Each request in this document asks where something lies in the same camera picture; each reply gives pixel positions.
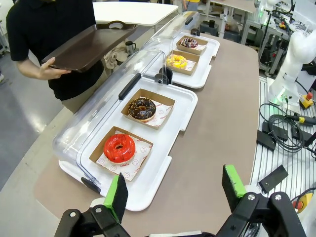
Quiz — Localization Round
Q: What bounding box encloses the dark brown serving tray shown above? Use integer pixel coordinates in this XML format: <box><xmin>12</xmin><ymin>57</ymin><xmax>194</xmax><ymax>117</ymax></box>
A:
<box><xmin>40</xmin><ymin>21</ymin><xmax>139</xmax><ymax>73</ymax></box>

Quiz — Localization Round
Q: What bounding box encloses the person in black shirt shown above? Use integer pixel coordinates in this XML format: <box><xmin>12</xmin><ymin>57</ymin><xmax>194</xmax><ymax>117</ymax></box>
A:
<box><xmin>6</xmin><ymin>0</ymin><xmax>104</xmax><ymax>114</ymax></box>

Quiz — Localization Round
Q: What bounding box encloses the cardboard box of purple donut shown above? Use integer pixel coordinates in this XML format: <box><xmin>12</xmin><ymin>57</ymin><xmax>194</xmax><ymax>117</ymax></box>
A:
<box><xmin>175</xmin><ymin>35</ymin><xmax>208</xmax><ymax>55</ymax></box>

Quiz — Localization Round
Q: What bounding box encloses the printed paper liner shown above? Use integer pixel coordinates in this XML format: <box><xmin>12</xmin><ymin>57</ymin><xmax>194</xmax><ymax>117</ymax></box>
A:
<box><xmin>172</xmin><ymin>60</ymin><xmax>198</xmax><ymax>73</ymax></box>
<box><xmin>96</xmin><ymin>130</ymin><xmax>152</xmax><ymax>181</ymax></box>
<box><xmin>139</xmin><ymin>95</ymin><xmax>173</xmax><ymax>128</ymax></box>

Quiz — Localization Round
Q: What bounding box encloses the chocolate sprinkled donut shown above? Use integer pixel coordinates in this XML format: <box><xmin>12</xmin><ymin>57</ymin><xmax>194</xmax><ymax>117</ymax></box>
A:
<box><xmin>127</xmin><ymin>97</ymin><xmax>157</xmax><ymax>121</ymax></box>

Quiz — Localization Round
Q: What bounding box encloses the beige cloth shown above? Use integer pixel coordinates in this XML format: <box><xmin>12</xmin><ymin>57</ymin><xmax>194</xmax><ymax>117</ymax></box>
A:
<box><xmin>103</xmin><ymin>44</ymin><xmax>127</xmax><ymax>70</ymax></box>

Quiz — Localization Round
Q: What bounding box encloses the black cable bundle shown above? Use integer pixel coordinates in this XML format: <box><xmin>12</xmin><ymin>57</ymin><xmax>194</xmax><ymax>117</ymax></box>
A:
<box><xmin>259</xmin><ymin>103</ymin><xmax>308</xmax><ymax>152</ymax></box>

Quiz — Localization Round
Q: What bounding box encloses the person's right forearm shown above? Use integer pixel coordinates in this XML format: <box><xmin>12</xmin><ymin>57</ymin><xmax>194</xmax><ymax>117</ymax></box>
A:
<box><xmin>16</xmin><ymin>59</ymin><xmax>42</xmax><ymax>79</ymax></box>

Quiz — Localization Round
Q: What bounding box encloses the red glazed donut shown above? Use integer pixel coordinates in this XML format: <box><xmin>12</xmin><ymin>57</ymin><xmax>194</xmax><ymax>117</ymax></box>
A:
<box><xmin>103</xmin><ymin>134</ymin><xmax>136</xmax><ymax>165</ymax></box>

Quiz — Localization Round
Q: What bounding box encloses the purple berry donut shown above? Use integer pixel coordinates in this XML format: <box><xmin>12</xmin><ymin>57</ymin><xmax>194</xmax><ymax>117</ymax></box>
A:
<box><xmin>179</xmin><ymin>37</ymin><xmax>198</xmax><ymax>49</ymax></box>

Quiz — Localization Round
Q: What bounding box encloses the yellow emergency stop button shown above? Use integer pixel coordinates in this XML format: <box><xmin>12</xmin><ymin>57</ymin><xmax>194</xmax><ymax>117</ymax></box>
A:
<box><xmin>292</xmin><ymin>193</ymin><xmax>314</xmax><ymax>214</ymax></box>
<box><xmin>299</xmin><ymin>92</ymin><xmax>315</xmax><ymax>109</ymax></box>

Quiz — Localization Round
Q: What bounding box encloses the cardboard box of red donut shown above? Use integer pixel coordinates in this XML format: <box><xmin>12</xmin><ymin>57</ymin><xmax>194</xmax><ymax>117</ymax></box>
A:
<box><xmin>89</xmin><ymin>126</ymin><xmax>154</xmax><ymax>182</ymax></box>

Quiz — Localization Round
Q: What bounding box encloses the cardboard box of chocolate donut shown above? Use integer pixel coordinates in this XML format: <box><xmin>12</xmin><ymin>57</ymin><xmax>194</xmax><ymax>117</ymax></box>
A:
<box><xmin>120</xmin><ymin>88</ymin><xmax>176</xmax><ymax>130</ymax></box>

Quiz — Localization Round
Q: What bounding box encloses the black flat block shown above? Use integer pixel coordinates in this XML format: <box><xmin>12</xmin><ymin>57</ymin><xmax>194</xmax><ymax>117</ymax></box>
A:
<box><xmin>256</xmin><ymin>129</ymin><xmax>277</xmax><ymax>151</ymax></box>
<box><xmin>262</xmin><ymin>121</ymin><xmax>289</xmax><ymax>141</ymax></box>
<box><xmin>258</xmin><ymin>164</ymin><xmax>289</xmax><ymax>195</ymax></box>

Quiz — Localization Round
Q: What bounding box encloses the yellow sprinkled donut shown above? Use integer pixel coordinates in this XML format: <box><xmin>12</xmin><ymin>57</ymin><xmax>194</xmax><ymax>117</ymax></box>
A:
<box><xmin>165</xmin><ymin>54</ymin><xmax>188</xmax><ymax>70</ymax></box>

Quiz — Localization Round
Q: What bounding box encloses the clear plastic display lid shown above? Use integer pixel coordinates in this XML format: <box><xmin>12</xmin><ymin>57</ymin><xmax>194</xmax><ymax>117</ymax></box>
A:
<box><xmin>138</xmin><ymin>11</ymin><xmax>200</xmax><ymax>84</ymax></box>
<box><xmin>52</xmin><ymin>49</ymin><xmax>171</xmax><ymax>192</ymax></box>

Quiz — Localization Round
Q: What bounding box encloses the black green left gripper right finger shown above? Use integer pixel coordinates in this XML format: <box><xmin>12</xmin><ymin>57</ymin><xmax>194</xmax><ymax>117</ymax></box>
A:
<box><xmin>216</xmin><ymin>164</ymin><xmax>307</xmax><ymax>237</ymax></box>

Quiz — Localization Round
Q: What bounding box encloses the person's right hand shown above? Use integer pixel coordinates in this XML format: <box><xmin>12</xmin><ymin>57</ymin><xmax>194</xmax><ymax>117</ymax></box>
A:
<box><xmin>37</xmin><ymin>57</ymin><xmax>71</xmax><ymax>80</ymax></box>

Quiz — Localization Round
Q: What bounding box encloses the steel travel mug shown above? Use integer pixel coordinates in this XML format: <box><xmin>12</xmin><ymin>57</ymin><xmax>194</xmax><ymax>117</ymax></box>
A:
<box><xmin>125</xmin><ymin>41</ymin><xmax>137</xmax><ymax>54</ymax></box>

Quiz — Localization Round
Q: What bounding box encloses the white table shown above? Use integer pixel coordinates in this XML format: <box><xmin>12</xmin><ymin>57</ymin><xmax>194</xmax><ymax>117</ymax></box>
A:
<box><xmin>92</xmin><ymin>1</ymin><xmax>179</xmax><ymax>27</ymax></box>

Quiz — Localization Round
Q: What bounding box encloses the white display tray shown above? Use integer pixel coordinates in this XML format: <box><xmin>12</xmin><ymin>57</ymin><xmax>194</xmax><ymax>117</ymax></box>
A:
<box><xmin>58</xmin><ymin>76</ymin><xmax>198</xmax><ymax>212</ymax></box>
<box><xmin>170</xmin><ymin>31</ymin><xmax>220</xmax><ymax>89</ymax></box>

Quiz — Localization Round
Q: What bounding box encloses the cardboard box of yellow donut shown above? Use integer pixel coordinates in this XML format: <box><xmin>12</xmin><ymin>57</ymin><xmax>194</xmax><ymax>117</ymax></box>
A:
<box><xmin>165</xmin><ymin>50</ymin><xmax>200</xmax><ymax>76</ymax></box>

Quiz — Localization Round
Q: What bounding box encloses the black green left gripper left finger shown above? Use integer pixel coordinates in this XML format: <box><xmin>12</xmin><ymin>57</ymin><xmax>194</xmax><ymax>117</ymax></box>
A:
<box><xmin>54</xmin><ymin>172</ymin><xmax>129</xmax><ymax>237</ymax></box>

